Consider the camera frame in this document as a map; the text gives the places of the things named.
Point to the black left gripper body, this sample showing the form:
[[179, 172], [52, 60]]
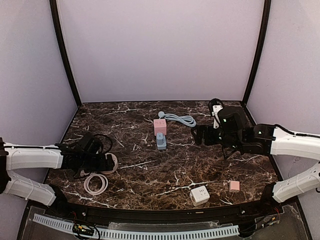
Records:
[[108, 162]]

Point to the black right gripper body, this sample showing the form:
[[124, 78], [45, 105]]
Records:
[[205, 132]]

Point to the pink round socket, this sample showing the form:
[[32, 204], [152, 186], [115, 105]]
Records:
[[111, 164]]

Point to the pink cube socket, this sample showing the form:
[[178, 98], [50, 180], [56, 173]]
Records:
[[160, 126]]

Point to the white cube socket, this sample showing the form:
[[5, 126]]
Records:
[[199, 195]]

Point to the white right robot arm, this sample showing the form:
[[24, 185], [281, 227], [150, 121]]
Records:
[[231, 129]]

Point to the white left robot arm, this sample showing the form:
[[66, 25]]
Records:
[[14, 157]]

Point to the small pink charger plug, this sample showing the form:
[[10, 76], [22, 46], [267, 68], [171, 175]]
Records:
[[234, 186]]

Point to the small circuit board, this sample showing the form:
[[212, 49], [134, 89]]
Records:
[[83, 230]]

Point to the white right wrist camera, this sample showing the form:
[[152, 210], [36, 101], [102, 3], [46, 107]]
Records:
[[215, 105]]

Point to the white slotted cable duct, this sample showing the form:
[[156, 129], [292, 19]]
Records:
[[135, 231]]

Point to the black right corner post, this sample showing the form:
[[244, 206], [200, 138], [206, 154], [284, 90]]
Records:
[[258, 51]]

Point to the black corner post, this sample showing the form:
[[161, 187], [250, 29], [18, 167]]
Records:
[[63, 51], [258, 51]]

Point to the black left corner post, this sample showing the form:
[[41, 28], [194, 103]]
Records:
[[63, 51]]

